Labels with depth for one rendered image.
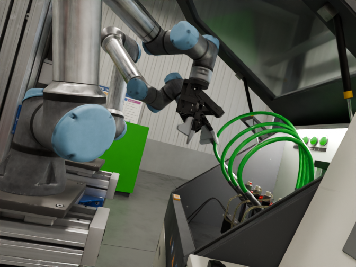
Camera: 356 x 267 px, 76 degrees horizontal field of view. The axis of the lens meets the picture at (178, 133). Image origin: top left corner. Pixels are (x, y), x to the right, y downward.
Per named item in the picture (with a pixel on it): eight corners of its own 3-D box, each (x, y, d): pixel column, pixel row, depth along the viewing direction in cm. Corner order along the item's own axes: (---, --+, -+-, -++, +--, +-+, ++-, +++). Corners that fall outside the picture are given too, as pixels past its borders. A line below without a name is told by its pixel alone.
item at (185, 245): (163, 222, 120) (171, 193, 120) (171, 224, 120) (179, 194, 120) (168, 317, 58) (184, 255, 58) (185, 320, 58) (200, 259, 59)
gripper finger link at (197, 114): (188, 130, 78) (195, 105, 78) (194, 131, 78) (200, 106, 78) (190, 129, 73) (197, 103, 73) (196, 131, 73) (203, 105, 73)
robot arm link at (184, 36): (157, 46, 70) (178, 61, 79) (185, 43, 63) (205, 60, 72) (163, 21, 70) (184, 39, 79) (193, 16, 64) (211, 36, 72)
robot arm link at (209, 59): (193, 33, 77) (205, 45, 84) (185, 64, 77) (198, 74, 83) (213, 31, 72) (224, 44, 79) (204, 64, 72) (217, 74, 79)
